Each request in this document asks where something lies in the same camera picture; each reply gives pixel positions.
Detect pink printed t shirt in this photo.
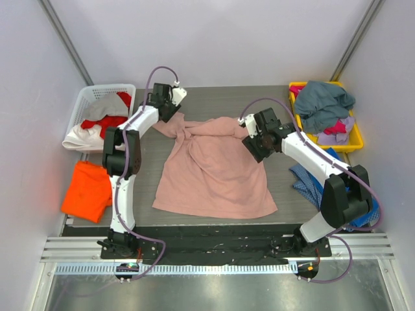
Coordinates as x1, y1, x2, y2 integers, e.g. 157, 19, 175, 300
152, 113, 278, 220

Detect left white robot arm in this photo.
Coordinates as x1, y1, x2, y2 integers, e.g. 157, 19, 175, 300
98, 81, 187, 259

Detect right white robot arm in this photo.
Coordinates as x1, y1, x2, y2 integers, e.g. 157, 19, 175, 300
238, 108, 373, 256

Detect grey cloth in basket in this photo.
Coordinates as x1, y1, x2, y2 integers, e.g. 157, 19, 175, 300
83, 93, 130, 121

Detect red cloth in basket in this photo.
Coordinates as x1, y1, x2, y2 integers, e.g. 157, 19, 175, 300
81, 92, 132, 136

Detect blue checkered shirt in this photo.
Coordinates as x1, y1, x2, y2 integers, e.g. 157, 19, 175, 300
289, 164, 323, 211

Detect grey blue t shirt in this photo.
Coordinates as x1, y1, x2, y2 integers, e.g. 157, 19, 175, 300
294, 80, 357, 134

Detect magenta cloth in bin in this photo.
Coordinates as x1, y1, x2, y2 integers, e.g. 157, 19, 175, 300
289, 85, 348, 136

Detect lilac cloth in bin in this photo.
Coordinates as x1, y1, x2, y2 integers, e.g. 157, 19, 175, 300
317, 116, 355, 146

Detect white cloth in basket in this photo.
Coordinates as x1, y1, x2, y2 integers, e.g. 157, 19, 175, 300
62, 124, 104, 152

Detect white plastic basket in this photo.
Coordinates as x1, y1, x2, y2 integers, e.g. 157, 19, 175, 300
62, 84, 137, 154

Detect yellow plastic bin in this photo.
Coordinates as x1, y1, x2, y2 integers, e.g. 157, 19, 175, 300
289, 82, 364, 154

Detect orange folded t shirt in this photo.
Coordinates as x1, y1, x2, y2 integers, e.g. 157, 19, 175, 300
61, 161, 112, 224

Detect blue folded t shirt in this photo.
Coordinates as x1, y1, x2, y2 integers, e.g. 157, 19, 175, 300
326, 148, 379, 231

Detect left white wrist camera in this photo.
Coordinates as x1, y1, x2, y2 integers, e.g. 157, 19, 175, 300
171, 80, 187, 106

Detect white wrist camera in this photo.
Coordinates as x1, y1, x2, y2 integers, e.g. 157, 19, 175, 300
238, 114, 258, 138
171, 80, 187, 106

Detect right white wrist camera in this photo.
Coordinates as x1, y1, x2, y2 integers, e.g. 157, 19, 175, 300
238, 114, 258, 138

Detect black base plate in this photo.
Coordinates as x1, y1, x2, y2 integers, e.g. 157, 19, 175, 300
63, 224, 332, 266

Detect white slotted cable duct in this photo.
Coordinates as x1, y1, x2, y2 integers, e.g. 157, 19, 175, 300
55, 262, 298, 275

